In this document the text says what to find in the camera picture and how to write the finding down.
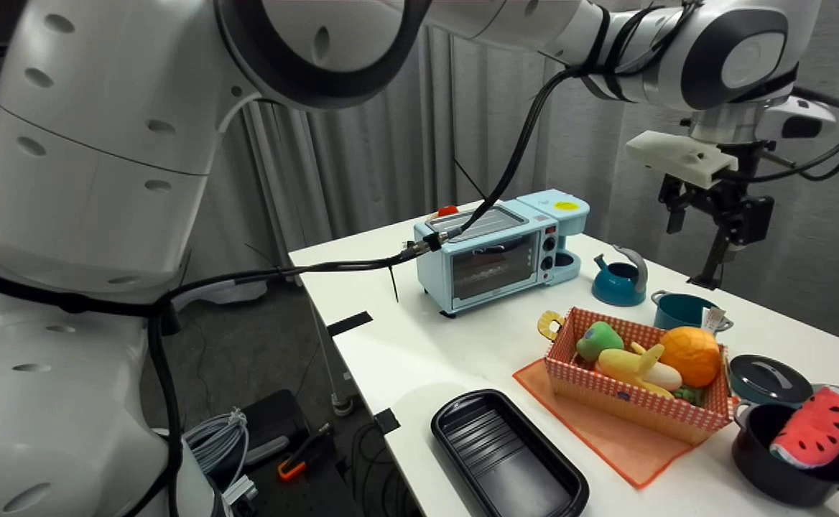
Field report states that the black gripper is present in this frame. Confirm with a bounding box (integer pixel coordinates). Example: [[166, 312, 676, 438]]
[[654, 171, 779, 264]]

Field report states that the yellow banana plushy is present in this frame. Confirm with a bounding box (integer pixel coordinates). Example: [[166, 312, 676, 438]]
[[592, 339, 687, 404]]

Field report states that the orange fruit plushy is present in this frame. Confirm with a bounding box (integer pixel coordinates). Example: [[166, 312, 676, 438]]
[[657, 326, 726, 392]]

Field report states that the light green plushy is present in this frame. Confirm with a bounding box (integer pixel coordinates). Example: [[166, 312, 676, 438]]
[[571, 320, 628, 368]]

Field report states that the red watermelon slice plushy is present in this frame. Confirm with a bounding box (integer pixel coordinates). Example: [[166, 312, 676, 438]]
[[767, 385, 839, 475]]

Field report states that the black ribbed plastic tray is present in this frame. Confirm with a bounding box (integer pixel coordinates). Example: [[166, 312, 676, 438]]
[[428, 385, 592, 517]]

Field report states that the teal toy pot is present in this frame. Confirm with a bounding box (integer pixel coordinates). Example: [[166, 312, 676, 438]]
[[650, 289, 736, 339]]

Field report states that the dark blue toy kettle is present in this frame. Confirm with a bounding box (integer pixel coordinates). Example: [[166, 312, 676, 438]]
[[589, 246, 651, 312]]

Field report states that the grey toy frying pan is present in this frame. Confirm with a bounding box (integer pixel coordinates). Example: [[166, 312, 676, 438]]
[[723, 352, 839, 412]]

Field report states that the grey curtain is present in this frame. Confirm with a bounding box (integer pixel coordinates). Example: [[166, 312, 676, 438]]
[[183, 23, 839, 352]]

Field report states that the orange striped basket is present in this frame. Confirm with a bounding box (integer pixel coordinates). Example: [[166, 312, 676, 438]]
[[533, 304, 737, 449]]

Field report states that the light blue toy oven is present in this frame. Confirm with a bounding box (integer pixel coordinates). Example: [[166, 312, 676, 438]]
[[410, 188, 595, 322]]

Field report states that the orange cloth mat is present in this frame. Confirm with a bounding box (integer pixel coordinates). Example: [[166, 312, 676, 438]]
[[512, 358, 721, 494]]

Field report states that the black toy pot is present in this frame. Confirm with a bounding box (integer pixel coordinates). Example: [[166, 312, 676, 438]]
[[729, 399, 839, 511]]

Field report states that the black tape patch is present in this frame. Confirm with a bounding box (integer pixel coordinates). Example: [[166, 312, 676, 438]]
[[371, 405, 404, 438], [324, 309, 377, 339]]

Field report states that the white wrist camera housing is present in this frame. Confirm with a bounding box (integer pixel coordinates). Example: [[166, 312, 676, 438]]
[[624, 129, 742, 194]]

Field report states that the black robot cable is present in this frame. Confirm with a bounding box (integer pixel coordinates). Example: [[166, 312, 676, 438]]
[[144, 63, 579, 517]]

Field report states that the orange handled tool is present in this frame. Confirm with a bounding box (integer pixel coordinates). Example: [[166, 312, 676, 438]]
[[275, 454, 309, 483]]

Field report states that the coiled grey cable bundle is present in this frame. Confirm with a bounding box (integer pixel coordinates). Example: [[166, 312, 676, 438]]
[[181, 408, 262, 508]]

